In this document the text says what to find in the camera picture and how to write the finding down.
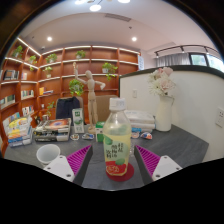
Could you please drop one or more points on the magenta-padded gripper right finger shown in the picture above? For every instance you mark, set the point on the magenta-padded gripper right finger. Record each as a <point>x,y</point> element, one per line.
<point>165,166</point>

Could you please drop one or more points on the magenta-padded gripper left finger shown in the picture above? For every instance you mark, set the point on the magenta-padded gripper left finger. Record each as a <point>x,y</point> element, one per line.
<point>61,166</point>

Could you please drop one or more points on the clear drink bottle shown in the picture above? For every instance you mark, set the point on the clear drink bottle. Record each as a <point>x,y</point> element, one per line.
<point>116,146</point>

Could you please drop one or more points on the white mug, triangle pattern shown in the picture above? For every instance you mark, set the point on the white mug, triangle pattern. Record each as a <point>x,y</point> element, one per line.
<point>46,155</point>

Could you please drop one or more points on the small colourful sticker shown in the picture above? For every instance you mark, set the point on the small colourful sticker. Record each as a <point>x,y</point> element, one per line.
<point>146,135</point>
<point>75,136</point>
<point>135,135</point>
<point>88,136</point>

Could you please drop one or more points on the flat round red coaster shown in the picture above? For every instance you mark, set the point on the flat round red coaster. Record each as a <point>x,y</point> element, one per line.
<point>130,171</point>

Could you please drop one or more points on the stack of dark books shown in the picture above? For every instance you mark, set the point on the stack of dark books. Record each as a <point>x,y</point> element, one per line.
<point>53,130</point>

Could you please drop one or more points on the green and white carton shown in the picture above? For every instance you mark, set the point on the green and white carton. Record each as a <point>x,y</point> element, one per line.
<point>78,121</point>

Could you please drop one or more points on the small green box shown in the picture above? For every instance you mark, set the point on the small green box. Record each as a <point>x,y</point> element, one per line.
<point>99,133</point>

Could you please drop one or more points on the white vase with flowers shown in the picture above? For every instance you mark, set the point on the white vase with flowers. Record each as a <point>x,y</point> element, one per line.
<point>164,115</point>

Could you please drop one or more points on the stack of white books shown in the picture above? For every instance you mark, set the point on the stack of white books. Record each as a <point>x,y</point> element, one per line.
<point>141,120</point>

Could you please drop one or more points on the stack of colourful books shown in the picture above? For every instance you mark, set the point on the stack of colourful books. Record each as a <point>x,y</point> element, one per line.
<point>20,133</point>

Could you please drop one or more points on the white desk partition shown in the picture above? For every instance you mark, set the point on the white desk partition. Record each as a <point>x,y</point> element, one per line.
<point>196,106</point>

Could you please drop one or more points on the tan chair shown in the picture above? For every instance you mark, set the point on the tan chair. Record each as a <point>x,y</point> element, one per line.
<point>101,108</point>

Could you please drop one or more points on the wooden artist mannequin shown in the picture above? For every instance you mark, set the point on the wooden artist mannequin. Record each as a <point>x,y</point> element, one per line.
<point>90,100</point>

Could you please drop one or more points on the grey window curtain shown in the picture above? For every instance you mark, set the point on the grey window curtain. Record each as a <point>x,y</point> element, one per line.
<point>171,60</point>

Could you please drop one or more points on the window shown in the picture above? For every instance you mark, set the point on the window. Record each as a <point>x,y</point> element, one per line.
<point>208,61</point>

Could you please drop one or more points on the round recessed ceiling light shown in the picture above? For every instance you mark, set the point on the round recessed ceiling light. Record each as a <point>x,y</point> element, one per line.
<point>49,38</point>
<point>134,39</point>

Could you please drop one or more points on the ceiling air vent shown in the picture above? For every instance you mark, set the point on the ceiling air vent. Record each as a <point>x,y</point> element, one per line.
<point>117,17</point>

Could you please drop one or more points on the branched ceiling lamp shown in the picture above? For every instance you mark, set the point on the branched ceiling lamp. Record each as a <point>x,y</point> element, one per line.
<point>95,7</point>

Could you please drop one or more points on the white wall socket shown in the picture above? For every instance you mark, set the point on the white wall socket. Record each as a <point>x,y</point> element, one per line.
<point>220,116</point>
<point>134,93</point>

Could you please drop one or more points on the wooden wall shelf unit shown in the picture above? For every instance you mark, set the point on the wooden wall shelf unit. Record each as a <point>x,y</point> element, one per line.
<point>60,70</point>

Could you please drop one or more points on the black track light rail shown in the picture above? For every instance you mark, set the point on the black track light rail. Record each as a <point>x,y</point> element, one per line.
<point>181,48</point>

